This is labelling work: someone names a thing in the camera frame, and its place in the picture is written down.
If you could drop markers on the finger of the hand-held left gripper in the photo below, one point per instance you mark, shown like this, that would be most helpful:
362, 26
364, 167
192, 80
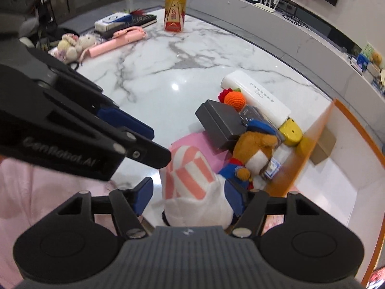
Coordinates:
129, 123
150, 155

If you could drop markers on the orange storage box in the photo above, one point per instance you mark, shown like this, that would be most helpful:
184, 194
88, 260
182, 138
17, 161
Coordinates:
331, 186

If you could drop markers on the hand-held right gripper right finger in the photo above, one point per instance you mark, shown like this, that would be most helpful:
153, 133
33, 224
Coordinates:
237, 200

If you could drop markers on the white router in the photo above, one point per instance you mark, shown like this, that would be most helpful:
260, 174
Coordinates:
266, 4

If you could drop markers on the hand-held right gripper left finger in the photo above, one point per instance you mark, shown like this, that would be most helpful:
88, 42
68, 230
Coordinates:
144, 195

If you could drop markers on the orange crocheted fruit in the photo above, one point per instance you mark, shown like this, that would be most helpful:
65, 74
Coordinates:
234, 101

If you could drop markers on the yellow plastic case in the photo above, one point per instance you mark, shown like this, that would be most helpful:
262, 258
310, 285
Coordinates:
290, 132

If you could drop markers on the grey TV console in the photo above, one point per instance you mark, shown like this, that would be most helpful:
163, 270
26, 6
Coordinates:
270, 36

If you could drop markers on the red crocheted fruit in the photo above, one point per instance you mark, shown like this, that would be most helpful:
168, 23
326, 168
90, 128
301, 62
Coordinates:
223, 96

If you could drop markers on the small blue white box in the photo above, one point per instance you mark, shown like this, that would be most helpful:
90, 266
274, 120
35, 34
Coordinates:
272, 168

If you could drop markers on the white blue tissue box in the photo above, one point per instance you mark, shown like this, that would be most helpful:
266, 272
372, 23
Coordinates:
108, 21

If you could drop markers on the cream plush doll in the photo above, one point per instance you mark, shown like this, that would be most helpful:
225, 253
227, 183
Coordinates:
75, 46

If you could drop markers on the brown cardboard piece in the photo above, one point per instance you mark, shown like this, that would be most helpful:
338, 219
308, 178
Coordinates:
323, 146

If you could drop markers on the white pink-striped plush toy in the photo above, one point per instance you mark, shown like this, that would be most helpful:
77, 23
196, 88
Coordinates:
192, 186

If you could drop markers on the dark foil packet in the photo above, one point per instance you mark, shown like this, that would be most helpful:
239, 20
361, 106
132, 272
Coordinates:
252, 114

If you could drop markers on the dark grey cloth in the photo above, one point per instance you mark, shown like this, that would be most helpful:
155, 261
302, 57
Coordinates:
18, 0

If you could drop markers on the green card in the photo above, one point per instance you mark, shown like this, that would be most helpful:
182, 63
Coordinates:
367, 49

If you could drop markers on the pink cloth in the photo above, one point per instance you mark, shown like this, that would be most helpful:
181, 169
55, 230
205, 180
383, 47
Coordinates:
36, 204

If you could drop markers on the blue packet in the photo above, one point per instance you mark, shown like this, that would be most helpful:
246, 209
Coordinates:
362, 61

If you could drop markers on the brown plush toy blue hat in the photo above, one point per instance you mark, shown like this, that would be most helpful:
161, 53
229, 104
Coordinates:
255, 147

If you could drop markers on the small yellow plush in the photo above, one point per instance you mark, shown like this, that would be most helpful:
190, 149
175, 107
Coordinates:
376, 57

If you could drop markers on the black keyboard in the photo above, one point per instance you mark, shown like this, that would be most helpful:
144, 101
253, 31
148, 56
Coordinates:
141, 21

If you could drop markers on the orange tea bottle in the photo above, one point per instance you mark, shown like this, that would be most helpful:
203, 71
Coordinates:
175, 12

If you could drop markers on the grey cardboard box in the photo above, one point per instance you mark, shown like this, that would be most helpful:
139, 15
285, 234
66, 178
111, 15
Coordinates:
216, 120

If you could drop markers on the pink paper sheet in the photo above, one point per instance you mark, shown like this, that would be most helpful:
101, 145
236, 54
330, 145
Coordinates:
192, 140

